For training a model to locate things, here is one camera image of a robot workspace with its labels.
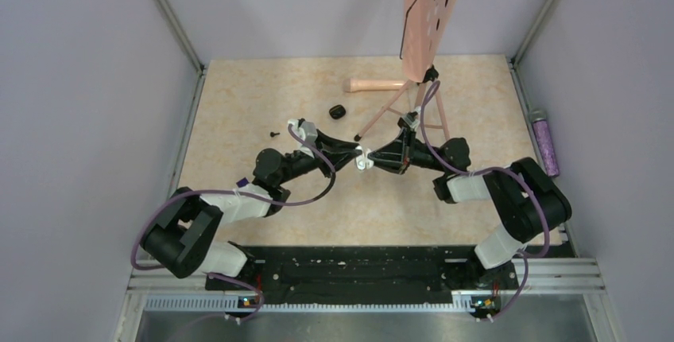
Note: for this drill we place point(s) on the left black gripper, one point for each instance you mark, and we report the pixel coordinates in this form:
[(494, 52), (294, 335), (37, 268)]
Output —
[(337, 150)]

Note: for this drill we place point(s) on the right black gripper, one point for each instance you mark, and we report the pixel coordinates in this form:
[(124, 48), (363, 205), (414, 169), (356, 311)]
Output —
[(397, 156)]

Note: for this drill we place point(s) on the white earbud charging case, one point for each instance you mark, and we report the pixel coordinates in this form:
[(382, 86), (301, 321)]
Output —
[(362, 160)]

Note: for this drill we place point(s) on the black earbud charging case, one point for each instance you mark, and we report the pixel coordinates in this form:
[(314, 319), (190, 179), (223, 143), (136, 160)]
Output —
[(337, 112)]

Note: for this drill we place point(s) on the pink music stand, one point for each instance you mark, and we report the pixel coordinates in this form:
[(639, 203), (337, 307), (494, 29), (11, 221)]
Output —
[(424, 24)]

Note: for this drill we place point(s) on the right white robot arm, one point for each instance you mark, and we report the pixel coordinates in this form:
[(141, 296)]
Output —
[(527, 201)]

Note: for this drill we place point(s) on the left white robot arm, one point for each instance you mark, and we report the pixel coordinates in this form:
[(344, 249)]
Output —
[(180, 235)]

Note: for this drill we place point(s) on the purple and wood blocks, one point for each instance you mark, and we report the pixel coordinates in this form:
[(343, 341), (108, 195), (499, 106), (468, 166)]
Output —
[(242, 182)]

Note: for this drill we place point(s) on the purple glitter bottle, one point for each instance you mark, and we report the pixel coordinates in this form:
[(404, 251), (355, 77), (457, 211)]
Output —
[(543, 137)]

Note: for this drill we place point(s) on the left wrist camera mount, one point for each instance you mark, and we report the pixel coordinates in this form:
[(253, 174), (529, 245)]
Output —
[(303, 131)]

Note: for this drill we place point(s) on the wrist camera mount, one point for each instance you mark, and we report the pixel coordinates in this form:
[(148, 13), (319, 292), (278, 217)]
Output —
[(303, 131), (410, 120)]

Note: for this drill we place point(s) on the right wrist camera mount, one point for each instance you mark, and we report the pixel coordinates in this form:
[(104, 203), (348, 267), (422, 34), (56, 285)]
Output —
[(410, 120)]

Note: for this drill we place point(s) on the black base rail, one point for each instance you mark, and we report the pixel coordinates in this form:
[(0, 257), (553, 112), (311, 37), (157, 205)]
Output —
[(372, 275)]

